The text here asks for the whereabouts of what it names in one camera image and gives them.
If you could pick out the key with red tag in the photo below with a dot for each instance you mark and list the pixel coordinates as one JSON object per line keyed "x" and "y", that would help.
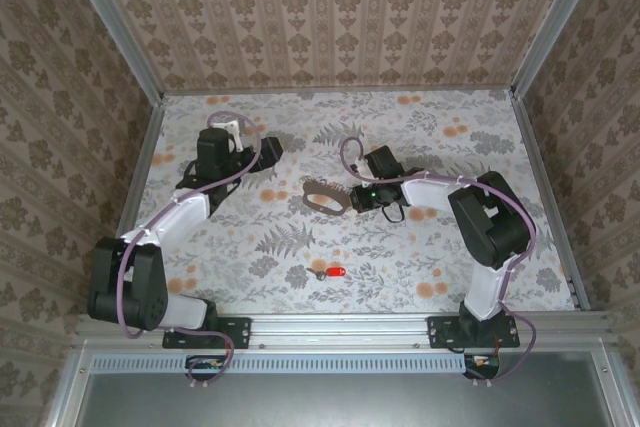
{"x": 336, "y": 273}

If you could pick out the grey metal panel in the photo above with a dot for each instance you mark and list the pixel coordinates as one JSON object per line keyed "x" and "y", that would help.
{"x": 350, "y": 402}

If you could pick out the aluminium frame post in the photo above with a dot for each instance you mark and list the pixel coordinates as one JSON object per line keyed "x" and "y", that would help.
{"x": 115, "y": 22}
{"x": 555, "y": 12}

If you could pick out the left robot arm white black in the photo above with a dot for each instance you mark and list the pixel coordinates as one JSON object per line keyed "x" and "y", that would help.
{"x": 185, "y": 209}

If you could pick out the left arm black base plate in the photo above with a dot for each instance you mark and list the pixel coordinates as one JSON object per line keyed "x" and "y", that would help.
{"x": 240, "y": 332}

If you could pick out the black connector box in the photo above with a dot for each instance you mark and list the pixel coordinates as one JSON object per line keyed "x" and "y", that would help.
{"x": 482, "y": 366}
{"x": 205, "y": 366}

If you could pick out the floral table cover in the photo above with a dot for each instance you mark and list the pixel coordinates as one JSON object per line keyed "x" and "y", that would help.
{"x": 350, "y": 247}

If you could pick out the aluminium mounting rail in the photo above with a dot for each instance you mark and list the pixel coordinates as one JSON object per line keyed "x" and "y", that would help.
{"x": 340, "y": 329}

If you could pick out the aluminium side rail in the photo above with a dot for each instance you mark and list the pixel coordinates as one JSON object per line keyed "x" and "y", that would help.
{"x": 547, "y": 197}
{"x": 142, "y": 172}

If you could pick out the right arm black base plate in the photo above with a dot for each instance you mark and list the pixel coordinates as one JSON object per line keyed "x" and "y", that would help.
{"x": 440, "y": 332}

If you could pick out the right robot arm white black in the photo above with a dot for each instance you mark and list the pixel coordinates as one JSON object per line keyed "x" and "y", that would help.
{"x": 430, "y": 192}

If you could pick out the metal keyring with many rings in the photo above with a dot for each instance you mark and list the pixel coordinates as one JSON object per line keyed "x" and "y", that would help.
{"x": 341, "y": 204}

